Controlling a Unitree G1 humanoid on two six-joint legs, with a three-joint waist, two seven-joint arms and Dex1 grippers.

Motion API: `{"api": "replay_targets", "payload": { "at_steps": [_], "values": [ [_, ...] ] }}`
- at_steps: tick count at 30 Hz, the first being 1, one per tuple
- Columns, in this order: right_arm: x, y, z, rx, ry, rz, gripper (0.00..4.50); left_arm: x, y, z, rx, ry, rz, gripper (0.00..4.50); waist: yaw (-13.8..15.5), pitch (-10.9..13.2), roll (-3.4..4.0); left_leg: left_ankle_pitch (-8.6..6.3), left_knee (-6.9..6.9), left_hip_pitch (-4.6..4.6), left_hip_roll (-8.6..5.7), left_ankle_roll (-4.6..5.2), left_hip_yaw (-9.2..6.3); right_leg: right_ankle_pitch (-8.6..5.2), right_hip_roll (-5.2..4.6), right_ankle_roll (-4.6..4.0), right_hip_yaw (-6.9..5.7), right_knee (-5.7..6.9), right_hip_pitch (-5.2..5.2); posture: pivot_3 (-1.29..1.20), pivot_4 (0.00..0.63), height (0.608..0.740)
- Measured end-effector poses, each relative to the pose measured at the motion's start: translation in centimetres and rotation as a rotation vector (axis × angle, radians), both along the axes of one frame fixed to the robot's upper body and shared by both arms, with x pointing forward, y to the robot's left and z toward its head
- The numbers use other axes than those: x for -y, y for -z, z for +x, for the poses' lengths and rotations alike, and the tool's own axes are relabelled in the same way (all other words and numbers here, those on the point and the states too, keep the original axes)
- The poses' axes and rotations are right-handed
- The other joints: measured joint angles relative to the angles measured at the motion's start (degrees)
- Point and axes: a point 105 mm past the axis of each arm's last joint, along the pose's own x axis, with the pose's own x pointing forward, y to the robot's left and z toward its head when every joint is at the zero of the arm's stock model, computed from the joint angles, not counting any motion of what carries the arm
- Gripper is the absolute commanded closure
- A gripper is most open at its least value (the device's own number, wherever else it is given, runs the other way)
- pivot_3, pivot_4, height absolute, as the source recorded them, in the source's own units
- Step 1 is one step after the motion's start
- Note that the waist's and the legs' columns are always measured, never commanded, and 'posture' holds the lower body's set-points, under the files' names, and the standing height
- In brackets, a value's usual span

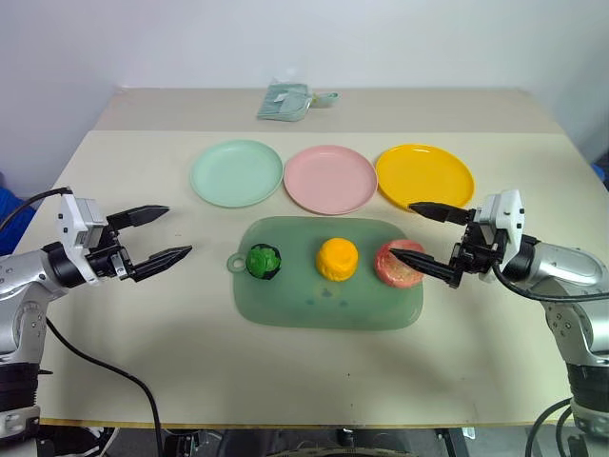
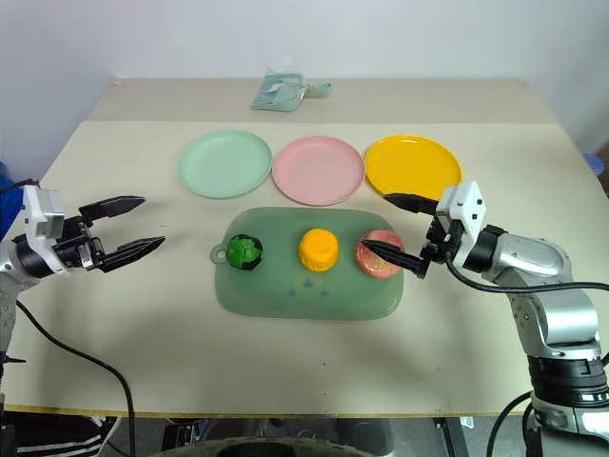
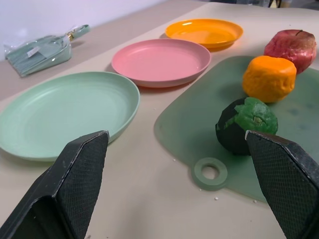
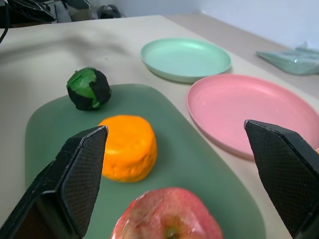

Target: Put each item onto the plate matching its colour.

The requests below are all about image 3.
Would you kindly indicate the orange fruit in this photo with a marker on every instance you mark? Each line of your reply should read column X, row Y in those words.
column 269, row 77

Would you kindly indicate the green dustpan in plastic bag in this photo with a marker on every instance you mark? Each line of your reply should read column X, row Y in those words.
column 40, row 56

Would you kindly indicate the orange plate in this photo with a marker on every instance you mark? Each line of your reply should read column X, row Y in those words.
column 204, row 30

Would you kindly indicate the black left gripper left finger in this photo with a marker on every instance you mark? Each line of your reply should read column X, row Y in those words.
column 62, row 189

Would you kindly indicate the pink plate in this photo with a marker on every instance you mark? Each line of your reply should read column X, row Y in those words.
column 159, row 61

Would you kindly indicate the green plate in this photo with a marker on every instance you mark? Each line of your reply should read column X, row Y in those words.
column 64, row 109

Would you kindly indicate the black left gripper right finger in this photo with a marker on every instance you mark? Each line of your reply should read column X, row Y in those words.
column 284, row 184

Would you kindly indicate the green cutting board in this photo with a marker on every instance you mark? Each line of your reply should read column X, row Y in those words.
column 199, row 124

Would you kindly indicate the red apple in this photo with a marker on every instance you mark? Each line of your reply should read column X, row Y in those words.
column 291, row 48

